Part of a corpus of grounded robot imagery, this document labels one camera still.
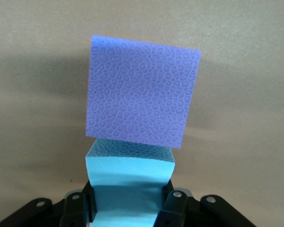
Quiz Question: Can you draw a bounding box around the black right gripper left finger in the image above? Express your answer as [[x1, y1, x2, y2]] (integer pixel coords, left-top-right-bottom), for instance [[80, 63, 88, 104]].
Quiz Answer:
[[0, 181, 97, 227]]

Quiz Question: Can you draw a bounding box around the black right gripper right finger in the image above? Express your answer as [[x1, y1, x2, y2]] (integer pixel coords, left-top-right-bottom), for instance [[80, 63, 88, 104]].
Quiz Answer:
[[153, 179, 256, 227]]

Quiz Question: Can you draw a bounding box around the blue foam block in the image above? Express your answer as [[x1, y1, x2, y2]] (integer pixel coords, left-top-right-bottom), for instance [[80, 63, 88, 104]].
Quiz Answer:
[[85, 138, 176, 227]]

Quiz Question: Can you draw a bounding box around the purple foam block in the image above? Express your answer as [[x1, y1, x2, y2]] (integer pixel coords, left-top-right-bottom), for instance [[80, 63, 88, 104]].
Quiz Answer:
[[84, 35, 202, 149]]

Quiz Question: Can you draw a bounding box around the brown table mat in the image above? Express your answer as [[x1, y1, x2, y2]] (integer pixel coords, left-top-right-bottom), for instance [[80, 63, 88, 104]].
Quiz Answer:
[[0, 0, 284, 227]]

